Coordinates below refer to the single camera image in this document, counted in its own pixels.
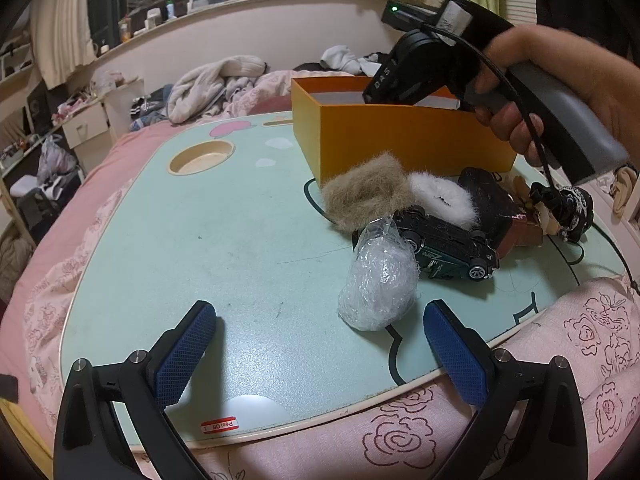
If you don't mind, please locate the brown fur pad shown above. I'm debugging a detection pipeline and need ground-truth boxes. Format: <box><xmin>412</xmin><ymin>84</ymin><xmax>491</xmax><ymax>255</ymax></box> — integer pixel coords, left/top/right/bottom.
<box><xmin>320</xmin><ymin>155</ymin><xmax>416</xmax><ymax>233</ymax></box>

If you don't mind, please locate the black white striped garment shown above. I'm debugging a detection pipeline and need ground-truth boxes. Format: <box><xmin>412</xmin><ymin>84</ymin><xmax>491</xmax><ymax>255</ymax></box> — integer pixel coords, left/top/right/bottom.
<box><xmin>130</xmin><ymin>90</ymin><xmax>171</xmax><ymax>117</ymax></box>

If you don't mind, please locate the clear plastic bag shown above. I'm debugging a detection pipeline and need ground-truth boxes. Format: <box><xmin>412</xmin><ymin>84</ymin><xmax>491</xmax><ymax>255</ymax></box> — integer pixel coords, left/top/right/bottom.
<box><xmin>337</xmin><ymin>216</ymin><xmax>420</xmax><ymax>332</ymax></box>

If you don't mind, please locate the mint green desktop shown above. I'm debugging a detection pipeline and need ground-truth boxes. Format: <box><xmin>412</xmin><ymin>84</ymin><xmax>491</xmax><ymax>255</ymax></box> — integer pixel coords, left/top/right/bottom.
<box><xmin>59</xmin><ymin>110</ymin><xmax>640</xmax><ymax>448</ymax></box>

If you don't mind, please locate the white fur pad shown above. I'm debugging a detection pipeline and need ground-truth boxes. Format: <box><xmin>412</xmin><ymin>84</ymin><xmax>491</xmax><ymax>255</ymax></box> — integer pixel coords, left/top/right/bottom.
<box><xmin>407</xmin><ymin>172</ymin><xmax>481</xmax><ymax>228</ymax></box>

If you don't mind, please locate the person's right hand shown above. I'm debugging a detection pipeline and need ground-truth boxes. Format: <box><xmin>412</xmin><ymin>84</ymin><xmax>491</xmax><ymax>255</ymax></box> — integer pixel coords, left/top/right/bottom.
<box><xmin>472</xmin><ymin>24</ymin><xmax>640</xmax><ymax>168</ymax></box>

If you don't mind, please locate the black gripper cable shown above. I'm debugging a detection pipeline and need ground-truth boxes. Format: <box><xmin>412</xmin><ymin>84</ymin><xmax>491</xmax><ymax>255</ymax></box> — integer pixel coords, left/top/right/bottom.
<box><xmin>420</xmin><ymin>22</ymin><xmax>563</xmax><ymax>196</ymax></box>

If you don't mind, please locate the orange cardboard box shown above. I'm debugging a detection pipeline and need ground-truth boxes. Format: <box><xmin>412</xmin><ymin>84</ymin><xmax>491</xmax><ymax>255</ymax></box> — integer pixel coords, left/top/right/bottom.
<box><xmin>291</xmin><ymin>76</ymin><xmax>518</xmax><ymax>186</ymax></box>

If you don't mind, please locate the cream garment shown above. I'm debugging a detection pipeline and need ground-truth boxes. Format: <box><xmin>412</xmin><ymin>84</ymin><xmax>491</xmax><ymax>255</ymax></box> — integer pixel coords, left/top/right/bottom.
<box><xmin>612</xmin><ymin>165</ymin><xmax>640</xmax><ymax>217</ymax></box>

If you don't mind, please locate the white garment pile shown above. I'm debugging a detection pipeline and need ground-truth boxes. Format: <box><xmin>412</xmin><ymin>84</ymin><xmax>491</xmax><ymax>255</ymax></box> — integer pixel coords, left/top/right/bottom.
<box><xmin>320</xmin><ymin>45</ymin><xmax>383</xmax><ymax>76</ymax></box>

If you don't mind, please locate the black glittery pouch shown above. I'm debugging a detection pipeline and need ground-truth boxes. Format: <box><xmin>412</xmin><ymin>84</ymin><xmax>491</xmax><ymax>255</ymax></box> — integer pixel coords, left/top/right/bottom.
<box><xmin>457</xmin><ymin>166</ymin><xmax>523</xmax><ymax>248</ymax></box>

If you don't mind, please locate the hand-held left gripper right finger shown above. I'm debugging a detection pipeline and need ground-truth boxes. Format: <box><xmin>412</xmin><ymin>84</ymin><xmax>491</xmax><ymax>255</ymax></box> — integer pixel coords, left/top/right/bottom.
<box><xmin>422</xmin><ymin>299</ymin><xmax>586</xmax><ymax>480</ymax></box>

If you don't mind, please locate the dark green toy car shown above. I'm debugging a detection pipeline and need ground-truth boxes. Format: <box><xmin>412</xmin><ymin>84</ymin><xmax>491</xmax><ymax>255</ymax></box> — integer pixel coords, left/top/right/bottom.
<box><xmin>392</xmin><ymin>205</ymin><xmax>501</xmax><ymax>282</ymax></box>

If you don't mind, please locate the brown carton box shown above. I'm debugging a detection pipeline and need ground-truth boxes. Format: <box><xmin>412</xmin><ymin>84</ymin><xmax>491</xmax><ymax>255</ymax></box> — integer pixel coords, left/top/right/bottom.
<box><xmin>497</xmin><ymin>210</ymin><xmax>546</xmax><ymax>261</ymax></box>

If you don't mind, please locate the small white drawer box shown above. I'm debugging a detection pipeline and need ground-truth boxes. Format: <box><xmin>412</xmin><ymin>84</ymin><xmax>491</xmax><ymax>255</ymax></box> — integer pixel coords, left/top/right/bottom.
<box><xmin>62</xmin><ymin>97</ymin><xmax>112</xmax><ymax>150</ymax></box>

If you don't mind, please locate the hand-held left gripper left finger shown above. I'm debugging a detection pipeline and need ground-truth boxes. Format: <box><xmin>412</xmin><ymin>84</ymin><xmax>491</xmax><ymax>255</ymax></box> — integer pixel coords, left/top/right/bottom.
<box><xmin>52</xmin><ymin>300</ymin><xmax>218</xmax><ymax>480</ymax></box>

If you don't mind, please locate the red white sticker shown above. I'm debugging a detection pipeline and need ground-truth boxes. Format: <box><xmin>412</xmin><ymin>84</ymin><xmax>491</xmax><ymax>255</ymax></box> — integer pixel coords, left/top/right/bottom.
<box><xmin>200</xmin><ymin>416</ymin><xmax>237</xmax><ymax>433</ymax></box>

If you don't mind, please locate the white plastic bag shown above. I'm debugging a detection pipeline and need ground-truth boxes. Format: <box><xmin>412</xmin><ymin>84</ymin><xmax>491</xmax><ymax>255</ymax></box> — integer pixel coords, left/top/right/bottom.
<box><xmin>37</xmin><ymin>135</ymin><xmax>78</xmax><ymax>183</ymax></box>

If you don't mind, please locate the cream bookshelf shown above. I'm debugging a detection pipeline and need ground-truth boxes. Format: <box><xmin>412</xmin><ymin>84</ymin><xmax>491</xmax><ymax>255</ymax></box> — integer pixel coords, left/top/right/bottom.
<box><xmin>0</xmin><ymin>42</ymin><xmax>36</xmax><ymax>86</ymax></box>

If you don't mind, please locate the beige fleece garment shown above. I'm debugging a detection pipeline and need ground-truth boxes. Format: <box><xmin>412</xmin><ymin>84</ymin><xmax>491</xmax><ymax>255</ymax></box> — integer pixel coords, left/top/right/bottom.
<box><xmin>167</xmin><ymin>56</ymin><xmax>268</xmax><ymax>123</ymax></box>

